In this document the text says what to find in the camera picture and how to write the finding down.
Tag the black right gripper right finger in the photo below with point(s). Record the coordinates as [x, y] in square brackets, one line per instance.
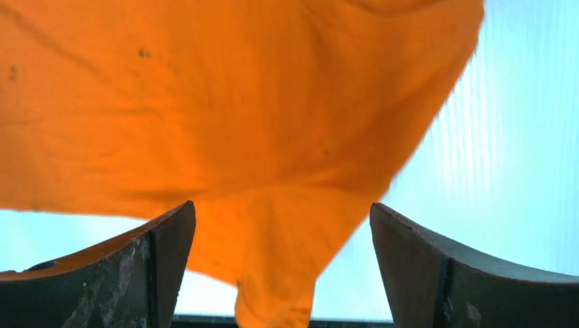
[433, 281]

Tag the orange t-shirt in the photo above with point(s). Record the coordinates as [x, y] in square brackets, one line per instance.
[283, 121]

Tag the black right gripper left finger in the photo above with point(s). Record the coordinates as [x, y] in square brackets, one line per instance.
[130, 280]

